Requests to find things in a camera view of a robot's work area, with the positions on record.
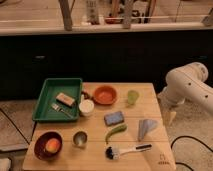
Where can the tan sponge block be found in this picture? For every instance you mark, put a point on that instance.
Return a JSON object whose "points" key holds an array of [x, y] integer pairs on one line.
{"points": [[65, 99]]}

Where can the orange fruit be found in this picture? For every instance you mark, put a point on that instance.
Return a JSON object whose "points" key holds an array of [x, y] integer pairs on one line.
{"points": [[52, 145]]}

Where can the orange bowl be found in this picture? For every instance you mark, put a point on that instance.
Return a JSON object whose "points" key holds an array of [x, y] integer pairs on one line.
{"points": [[105, 95]]}

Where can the green plastic tray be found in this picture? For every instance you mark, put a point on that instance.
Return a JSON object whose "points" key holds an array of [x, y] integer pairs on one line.
{"points": [[51, 88]]}

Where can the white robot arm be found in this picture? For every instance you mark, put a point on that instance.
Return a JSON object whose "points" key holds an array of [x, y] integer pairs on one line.
{"points": [[185, 82]]}

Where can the small metal cup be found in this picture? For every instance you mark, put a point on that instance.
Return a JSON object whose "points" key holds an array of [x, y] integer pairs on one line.
{"points": [[80, 139]]}

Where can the light blue towel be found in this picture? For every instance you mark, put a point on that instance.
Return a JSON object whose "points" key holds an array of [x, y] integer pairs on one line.
{"points": [[146, 126]]}

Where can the white handled dish brush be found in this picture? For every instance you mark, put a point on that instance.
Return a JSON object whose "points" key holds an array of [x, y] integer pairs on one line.
{"points": [[114, 153]]}

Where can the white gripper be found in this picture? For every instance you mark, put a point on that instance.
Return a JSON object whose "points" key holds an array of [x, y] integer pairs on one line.
{"points": [[168, 102]]}

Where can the green plastic cup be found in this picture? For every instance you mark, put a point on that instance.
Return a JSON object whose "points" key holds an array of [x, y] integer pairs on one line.
{"points": [[132, 97]]}

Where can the silver fork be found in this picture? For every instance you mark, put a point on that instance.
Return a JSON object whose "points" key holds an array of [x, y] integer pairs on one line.
{"points": [[56, 107]]}

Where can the white cup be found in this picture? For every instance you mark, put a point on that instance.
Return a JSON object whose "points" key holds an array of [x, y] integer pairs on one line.
{"points": [[86, 107]]}

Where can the green chili pepper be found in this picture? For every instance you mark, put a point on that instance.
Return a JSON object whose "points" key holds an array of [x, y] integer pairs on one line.
{"points": [[115, 130]]}

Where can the dark red bowl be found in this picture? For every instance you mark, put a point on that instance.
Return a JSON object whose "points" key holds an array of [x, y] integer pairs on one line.
{"points": [[39, 148]]}

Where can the blue sponge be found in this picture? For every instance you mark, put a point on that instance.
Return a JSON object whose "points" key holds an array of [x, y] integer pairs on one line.
{"points": [[114, 118]]}

